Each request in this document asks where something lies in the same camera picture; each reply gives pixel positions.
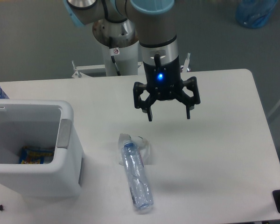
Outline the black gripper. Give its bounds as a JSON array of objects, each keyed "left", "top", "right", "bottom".
[{"left": 133, "top": 55, "right": 200, "bottom": 121}]

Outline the crushed clear plastic bottle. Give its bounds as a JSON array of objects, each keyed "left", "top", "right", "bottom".
[{"left": 121, "top": 141, "right": 154, "bottom": 211}]

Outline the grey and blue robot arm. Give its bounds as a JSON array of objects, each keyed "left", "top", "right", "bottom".
[{"left": 64, "top": 0, "right": 200, "bottom": 121}]

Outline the white trash can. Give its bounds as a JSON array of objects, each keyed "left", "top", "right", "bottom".
[{"left": 0, "top": 99, "right": 84, "bottom": 197}]

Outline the white base leg right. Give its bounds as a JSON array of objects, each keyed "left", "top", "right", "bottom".
[{"left": 181, "top": 52, "right": 191, "bottom": 72}]

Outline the white base leg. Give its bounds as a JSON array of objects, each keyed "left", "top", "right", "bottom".
[
  {"left": 71, "top": 60, "right": 106, "bottom": 78},
  {"left": 181, "top": 52, "right": 191, "bottom": 72}
]

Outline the white base leg left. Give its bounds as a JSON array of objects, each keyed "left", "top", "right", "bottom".
[{"left": 71, "top": 60, "right": 106, "bottom": 78}]

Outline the colourful snack wrapper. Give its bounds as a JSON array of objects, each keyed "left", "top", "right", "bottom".
[{"left": 18, "top": 146, "right": 55, "bottom": 164}]

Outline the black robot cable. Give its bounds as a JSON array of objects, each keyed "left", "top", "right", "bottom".
[{"left": 108, "top": 36, "right": 121, "bottom": 77}]

